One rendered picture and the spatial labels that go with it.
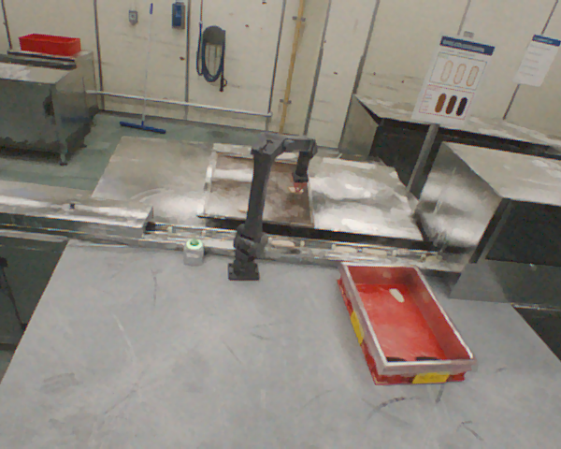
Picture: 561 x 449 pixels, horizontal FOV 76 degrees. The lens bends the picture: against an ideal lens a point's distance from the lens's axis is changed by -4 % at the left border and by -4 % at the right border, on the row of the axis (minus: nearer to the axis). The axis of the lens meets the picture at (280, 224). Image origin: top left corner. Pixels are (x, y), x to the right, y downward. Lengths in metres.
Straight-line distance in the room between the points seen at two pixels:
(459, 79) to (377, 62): 3.04
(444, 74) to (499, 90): 3.80
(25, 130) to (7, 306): 2.37
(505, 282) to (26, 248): 1.95
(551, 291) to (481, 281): 0.34
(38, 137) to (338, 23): 3.37
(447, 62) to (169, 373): 1.92
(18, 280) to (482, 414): 1.83
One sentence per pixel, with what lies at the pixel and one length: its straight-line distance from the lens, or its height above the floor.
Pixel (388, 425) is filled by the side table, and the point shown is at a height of 0.82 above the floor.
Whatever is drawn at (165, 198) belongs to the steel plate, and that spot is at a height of 0.82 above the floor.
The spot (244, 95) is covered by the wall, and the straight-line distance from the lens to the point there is 5.15.
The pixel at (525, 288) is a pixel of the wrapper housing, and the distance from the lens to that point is 1.82.
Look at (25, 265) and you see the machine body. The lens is 1.85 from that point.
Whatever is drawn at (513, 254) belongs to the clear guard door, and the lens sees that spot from 1.65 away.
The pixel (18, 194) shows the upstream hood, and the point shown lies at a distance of 1.83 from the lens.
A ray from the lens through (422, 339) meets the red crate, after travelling 1.44.
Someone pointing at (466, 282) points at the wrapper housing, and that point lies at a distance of 1.64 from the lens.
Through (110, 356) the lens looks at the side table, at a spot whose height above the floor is 0.82.
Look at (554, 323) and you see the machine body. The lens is 2.10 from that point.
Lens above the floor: 1.78
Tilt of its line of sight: 33 degrees down
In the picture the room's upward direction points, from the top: 11 degrees clockwise
